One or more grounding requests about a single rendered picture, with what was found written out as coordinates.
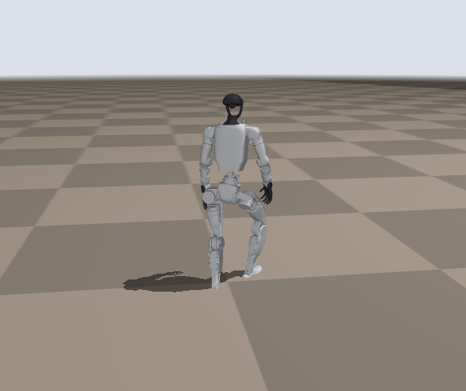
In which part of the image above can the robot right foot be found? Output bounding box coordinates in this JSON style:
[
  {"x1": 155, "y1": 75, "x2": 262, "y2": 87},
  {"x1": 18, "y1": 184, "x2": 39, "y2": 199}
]
[{"x1": 242, "y1": 266, "x2": 262, "y2": 278}]

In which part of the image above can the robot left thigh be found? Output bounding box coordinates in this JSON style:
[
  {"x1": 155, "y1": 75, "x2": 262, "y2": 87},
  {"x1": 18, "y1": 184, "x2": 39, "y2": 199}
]
[{"x1": 202, "y1": 187, "x2": 225, "y2": 251}]

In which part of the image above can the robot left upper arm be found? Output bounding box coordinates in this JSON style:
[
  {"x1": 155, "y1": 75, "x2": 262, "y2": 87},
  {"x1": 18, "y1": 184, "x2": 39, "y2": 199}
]
[{"x1": 200, "y1": 126, "x2": 215, "y2": 167}]

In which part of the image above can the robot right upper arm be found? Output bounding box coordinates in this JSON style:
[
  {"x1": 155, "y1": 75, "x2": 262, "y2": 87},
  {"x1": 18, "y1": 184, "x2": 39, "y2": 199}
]
[{"x1": 245, "y1": 126, "x2": 269, "y2": 167}]

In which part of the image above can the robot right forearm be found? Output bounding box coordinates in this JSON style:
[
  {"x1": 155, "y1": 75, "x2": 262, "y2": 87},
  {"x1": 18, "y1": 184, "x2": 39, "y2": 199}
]
[{"x1": 260, "y1": 157, "x2": 273, "y2": 187}]

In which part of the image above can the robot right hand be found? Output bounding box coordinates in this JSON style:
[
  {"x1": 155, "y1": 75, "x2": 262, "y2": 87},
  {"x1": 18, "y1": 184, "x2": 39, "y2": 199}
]
[{"x1": 260, "y1": 182, "x2": 272, "y2": 204}]

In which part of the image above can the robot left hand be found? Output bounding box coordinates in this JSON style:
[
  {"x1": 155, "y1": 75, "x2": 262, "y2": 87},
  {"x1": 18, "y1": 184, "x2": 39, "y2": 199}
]
[{"x1": 201, "y1": 185, "x2": 207, "y2": 211}]

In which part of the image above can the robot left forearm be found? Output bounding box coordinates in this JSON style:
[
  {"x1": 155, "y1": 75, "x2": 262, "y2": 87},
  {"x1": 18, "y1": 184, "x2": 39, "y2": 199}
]
[{"x1": 199, "y1": 163, "x2": 210, "y2": 190}]

